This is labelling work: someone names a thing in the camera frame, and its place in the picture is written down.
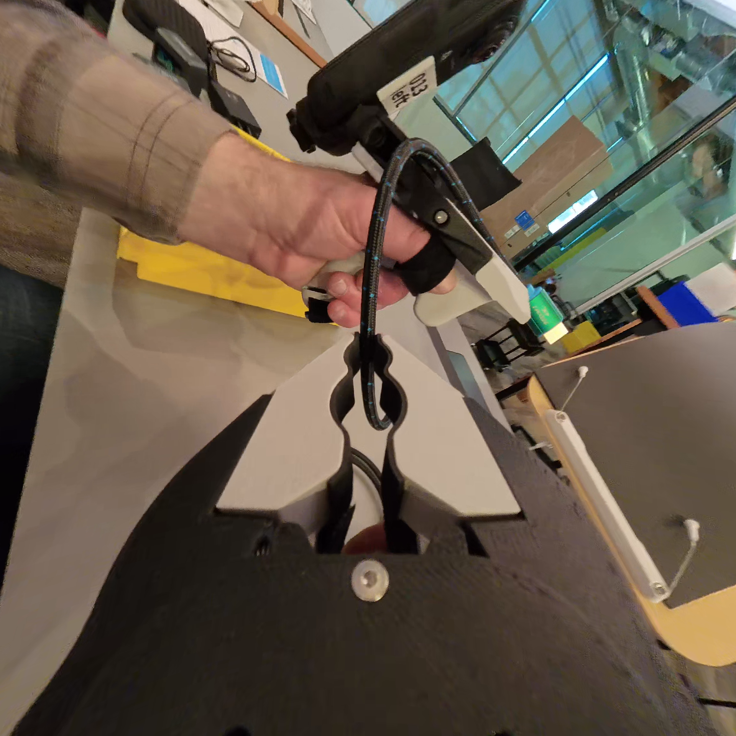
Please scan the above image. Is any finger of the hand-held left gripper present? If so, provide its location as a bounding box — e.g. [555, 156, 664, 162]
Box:
[476, 252, 532, 324]

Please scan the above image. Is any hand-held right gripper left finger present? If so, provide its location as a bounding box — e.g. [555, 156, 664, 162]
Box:
[216, 332, 363, 554]

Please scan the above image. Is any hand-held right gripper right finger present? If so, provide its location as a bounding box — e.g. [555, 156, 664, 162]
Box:
[373, 332, 523, 555]

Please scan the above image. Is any black braided hdmi cable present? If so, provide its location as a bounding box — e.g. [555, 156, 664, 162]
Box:
[359, 138, 570, 432]

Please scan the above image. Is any person's left forearm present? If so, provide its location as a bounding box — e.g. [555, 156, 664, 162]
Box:
[0, 0, 238, 245]

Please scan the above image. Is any person's left hand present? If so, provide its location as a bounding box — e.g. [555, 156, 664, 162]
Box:
[177, 133, 461, 330]

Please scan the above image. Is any blue and white paper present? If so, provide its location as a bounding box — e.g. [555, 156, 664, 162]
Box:
[258, 52, 288, 99]

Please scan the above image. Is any black cloth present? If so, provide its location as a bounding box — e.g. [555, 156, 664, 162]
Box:
[447, 137, 523, 210]

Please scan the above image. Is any large cardboard box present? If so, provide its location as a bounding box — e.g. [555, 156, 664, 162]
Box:
[477, 115, 613, 260]

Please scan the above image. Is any small black box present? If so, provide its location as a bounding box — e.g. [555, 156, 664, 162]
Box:
[207, 80, 262, 139]

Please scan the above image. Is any black pole stand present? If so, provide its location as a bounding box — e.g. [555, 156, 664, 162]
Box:
[512, 106, 736, 271]

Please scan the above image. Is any small blue bin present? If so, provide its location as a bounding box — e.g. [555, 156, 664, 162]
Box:
[655, 280, 720, 329]

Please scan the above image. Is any black pouch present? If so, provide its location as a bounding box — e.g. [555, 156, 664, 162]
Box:
[122, 0, 209, 95]

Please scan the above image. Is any yellow folder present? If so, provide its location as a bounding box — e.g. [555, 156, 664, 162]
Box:
[115, 125, 341, 327]

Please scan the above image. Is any wooden board with black sheet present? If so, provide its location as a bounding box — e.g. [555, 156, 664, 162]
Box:
[526, 322, 736, 668]

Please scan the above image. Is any black metal frame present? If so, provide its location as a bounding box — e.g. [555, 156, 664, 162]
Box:
[474, 319, 546, 370]

